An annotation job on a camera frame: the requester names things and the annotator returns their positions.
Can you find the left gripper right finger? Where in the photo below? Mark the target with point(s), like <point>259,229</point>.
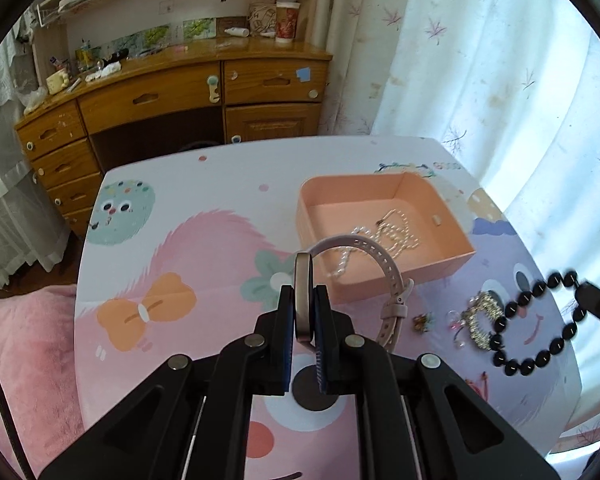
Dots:
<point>331,328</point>

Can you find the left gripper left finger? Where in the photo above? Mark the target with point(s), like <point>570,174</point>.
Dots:
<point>271,364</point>

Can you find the pink strap smart watch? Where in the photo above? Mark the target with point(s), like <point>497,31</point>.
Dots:
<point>376,273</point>

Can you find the teal flower earring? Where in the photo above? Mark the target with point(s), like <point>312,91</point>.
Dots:
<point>422,323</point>

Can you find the cartoon printed table cloth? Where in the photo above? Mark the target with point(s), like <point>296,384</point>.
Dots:
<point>184,252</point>

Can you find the peach plastic tray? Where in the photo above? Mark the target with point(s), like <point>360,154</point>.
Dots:
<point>423,221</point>

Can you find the pink fluffy blanket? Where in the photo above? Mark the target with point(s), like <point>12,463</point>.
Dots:
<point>37,371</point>

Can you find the wooden desk with drawers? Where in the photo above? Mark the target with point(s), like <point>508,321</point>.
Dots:
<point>204,94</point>

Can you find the white floral curtain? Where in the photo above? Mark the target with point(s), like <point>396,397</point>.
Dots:
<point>510,87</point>

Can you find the white lace covered furniture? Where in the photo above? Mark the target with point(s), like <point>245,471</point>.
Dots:
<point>31,229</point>

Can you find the yellow cheese shaped mug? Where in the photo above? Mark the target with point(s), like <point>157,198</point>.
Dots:
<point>57,82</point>

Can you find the red patterned cup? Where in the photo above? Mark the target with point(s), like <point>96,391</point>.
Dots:
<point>287,13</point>

